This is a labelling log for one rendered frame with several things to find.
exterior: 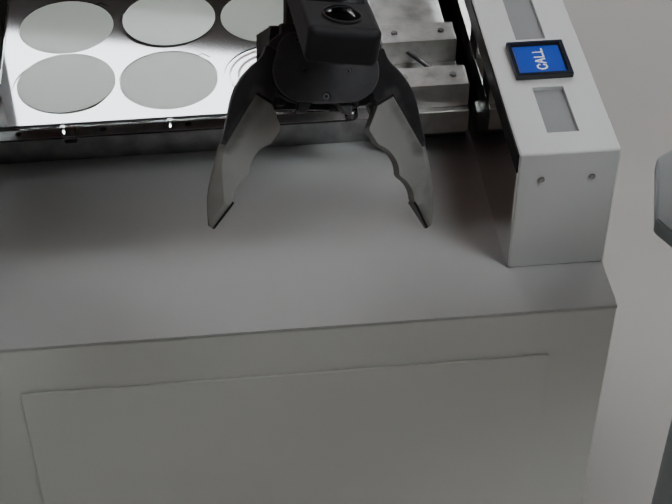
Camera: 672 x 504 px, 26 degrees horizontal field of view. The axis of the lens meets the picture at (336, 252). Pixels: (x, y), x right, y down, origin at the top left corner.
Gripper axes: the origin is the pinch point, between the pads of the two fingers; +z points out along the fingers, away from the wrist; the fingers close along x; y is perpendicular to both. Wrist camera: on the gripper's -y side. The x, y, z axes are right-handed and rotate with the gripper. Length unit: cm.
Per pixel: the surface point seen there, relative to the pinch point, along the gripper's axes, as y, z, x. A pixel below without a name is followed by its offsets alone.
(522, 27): 45, -19, -29
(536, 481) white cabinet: 49, 28, -33
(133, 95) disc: 53, -12, 9
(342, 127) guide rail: 54, -9, -13
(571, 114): 33.0, -9.6, -30.2
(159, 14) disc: 64, -21, 6
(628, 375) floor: 129, 29, -77
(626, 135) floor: 175, -12, -96
